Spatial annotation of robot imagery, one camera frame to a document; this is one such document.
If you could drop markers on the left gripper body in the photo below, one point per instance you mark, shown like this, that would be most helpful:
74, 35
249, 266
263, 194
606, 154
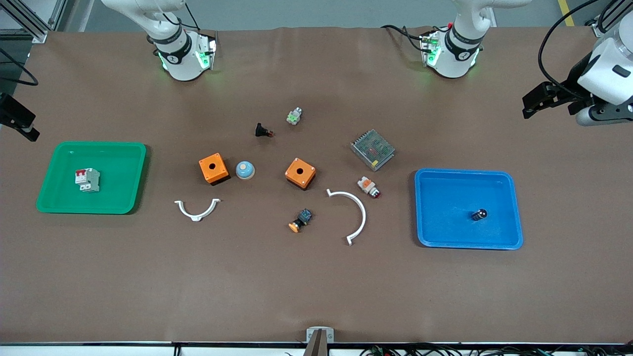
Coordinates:
573, 78

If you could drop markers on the white red circuit breaker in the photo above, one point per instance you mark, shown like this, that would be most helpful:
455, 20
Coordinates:
88, 179

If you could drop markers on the black cylindrical capacitor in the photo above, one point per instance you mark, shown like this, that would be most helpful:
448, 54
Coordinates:
478, 214

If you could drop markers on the arm base box green light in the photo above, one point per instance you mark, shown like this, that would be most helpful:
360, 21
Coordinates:
206, 52
430, 49

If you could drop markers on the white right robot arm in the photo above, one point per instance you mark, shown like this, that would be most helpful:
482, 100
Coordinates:
180, 54

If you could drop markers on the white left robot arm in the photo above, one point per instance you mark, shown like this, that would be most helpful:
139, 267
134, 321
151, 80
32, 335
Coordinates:
457, 49

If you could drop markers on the green plastic tray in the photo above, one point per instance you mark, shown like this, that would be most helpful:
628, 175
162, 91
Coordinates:
116, 165

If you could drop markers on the blue plastic tray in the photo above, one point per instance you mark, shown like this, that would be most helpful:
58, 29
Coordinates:
445, 207

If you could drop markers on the metal mesh power supply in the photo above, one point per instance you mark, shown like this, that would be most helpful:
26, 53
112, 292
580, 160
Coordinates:
373, 148

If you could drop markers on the red cap white orange pushbutton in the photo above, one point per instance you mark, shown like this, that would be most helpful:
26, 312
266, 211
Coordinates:
366, 184

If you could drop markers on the small white pipe clamp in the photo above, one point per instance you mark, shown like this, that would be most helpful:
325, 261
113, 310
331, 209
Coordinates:
197, 216

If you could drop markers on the large white pipe clamp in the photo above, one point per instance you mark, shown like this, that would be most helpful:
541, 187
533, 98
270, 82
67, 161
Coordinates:
363, 212

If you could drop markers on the light blue dome button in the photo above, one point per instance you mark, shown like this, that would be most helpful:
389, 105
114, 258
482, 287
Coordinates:
245, 170

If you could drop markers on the green white small pushbutton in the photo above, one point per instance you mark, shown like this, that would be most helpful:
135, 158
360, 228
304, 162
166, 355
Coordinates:
294, 117

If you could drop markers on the brown table mat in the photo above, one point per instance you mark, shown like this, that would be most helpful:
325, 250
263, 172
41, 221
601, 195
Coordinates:
296, 282

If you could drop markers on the aluminium frame profile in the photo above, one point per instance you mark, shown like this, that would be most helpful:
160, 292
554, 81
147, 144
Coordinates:
29, 20
599, 29

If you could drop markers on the orange button enclosure box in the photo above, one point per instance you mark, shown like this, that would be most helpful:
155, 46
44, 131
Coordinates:
305, 176
220, 171

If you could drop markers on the small black indicator switch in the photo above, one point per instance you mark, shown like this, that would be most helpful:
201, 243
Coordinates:
260, 130

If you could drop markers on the black switch with orange cap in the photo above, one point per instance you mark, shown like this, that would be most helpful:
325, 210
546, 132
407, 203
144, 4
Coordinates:
302, 217

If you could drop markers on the white bracket at table edge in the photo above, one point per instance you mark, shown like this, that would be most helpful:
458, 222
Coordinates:
311, 335

